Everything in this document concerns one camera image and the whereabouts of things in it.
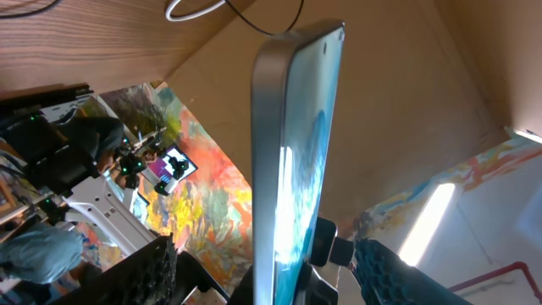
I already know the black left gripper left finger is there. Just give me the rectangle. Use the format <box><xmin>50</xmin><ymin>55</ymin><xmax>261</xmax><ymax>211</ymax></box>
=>
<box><xmin>54</xmin><ymin>236</ymin><xmax>177</xmax><ymax>305</ymax></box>

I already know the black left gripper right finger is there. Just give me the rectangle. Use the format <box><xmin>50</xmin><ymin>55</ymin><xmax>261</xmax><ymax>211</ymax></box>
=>
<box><xmin>353</xmin><ymin>238</ymin><xmax>469</xmax><ymax>305</ymax></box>

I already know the blue screen smartphone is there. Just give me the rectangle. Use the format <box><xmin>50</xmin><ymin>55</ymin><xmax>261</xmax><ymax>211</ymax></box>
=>
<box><xmin>251</xmin><ymin>19</ymin><xmax>346</xmax><ymax>304</ymax></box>

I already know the black charger cable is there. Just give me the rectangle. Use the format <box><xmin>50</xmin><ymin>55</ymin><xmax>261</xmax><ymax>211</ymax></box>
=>
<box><xmin>224</xmin><ymin>0</ymin><xmax>306</xmax><ymax>37</ymax></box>

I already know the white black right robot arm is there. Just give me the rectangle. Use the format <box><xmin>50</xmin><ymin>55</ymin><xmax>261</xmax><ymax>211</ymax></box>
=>
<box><xmin>1</xmin><ymin>112</ymin><xmax>156</xmax><ymax>256</ymax></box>

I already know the white power strip cord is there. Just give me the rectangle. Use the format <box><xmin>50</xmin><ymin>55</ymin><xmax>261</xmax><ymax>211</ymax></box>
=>
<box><xmin>164</xmin><ymin>0</ymin><xmax>228</xmax><ymax>23</ymax></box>

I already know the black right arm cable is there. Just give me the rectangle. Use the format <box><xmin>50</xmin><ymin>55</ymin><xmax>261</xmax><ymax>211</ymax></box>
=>
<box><xmin>0</xmin><ymin>0</ymin><xmax>63</xmax><ymax>20</ymax></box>

